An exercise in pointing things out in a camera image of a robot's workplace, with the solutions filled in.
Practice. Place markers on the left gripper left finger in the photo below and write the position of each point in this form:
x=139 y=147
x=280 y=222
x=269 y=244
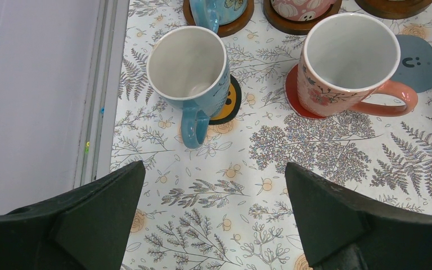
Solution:
x=85 y=228

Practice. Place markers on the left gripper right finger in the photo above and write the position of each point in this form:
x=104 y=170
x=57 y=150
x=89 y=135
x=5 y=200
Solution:
x=342 y=229

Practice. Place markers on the red apple coaster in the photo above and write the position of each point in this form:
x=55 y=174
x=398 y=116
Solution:
x=292 y=95

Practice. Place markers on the pink small mug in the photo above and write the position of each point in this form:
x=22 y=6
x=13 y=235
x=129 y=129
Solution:
x=346 y=63

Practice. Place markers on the orange smiley coaster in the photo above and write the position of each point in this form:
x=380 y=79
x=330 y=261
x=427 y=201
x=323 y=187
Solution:
x=231 y=108

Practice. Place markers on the grey blue coaster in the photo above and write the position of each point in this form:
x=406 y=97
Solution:
x=415 y=66

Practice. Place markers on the blue floral mug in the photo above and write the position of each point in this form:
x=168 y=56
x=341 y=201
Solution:
x=189 y=69

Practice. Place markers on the brown wooden coaster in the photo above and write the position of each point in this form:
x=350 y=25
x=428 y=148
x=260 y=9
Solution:
x=225 y=30
x=296 y=27
x=393 y=9

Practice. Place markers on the pink large mug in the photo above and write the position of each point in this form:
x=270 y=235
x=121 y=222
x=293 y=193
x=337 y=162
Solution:
x=301 y=10

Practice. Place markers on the yellow inside blue mug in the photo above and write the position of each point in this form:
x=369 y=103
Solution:
x=212 y=14

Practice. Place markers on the floral tablecloth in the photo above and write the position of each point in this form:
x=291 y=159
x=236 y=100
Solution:
x=225 y=205

